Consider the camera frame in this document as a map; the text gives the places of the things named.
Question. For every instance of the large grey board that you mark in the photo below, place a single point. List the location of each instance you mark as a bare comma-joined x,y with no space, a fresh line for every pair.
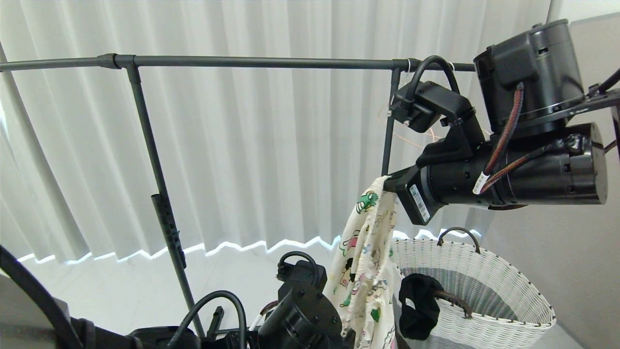
557,271

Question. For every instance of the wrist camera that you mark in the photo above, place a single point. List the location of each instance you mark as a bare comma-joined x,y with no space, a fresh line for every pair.
436,104
302,276

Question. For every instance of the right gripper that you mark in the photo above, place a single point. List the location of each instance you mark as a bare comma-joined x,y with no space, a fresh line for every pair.
460,184

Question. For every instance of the pink clothes hanger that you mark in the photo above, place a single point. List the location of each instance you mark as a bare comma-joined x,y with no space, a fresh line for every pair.
421,143

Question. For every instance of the cream printed garment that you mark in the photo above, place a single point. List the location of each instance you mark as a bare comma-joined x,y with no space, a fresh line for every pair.
363,271

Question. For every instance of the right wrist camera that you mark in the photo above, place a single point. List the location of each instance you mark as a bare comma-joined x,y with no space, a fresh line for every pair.
436,104

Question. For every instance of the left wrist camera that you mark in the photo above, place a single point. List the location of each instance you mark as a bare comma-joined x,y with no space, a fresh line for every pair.
302,276

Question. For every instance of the black clothes rack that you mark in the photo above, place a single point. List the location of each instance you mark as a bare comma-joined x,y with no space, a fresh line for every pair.
242,62

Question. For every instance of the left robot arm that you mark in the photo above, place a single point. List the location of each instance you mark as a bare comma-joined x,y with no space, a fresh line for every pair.
300,320

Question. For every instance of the black garment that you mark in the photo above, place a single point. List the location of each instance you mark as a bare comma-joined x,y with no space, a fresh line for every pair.
419,310

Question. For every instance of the white curtain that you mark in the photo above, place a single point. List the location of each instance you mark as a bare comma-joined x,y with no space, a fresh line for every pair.
242,145

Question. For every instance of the white laundry basket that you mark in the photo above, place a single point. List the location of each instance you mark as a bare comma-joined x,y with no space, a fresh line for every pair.
484,271

